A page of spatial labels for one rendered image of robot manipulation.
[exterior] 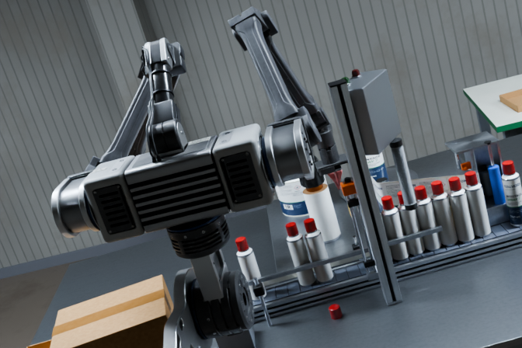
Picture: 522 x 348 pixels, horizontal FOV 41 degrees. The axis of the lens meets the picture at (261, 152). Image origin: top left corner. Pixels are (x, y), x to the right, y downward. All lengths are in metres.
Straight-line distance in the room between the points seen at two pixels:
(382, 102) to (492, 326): 0.65
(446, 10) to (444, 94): 0.57
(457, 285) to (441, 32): 2.94
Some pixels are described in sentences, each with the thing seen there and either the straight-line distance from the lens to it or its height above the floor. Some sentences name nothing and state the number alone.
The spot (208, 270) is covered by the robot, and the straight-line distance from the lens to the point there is 1.58.
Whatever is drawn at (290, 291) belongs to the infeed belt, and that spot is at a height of 0.88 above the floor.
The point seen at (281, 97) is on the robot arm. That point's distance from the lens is 1.72.
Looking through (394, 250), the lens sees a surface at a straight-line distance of 2.16.
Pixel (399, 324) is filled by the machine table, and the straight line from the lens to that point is 1.98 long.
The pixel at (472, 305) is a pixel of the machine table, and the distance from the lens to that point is 2.00.
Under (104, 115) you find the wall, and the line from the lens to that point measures 5.09.
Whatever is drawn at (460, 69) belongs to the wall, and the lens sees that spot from 4.89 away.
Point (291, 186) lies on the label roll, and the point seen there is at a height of 1.01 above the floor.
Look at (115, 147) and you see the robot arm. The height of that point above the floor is 1.51.
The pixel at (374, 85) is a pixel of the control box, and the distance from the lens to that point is 1.87.
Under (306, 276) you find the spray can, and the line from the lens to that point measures 2.15.
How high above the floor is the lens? 1.91
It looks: 17 degrees down
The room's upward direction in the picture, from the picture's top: 17 degrees counter-clockwise
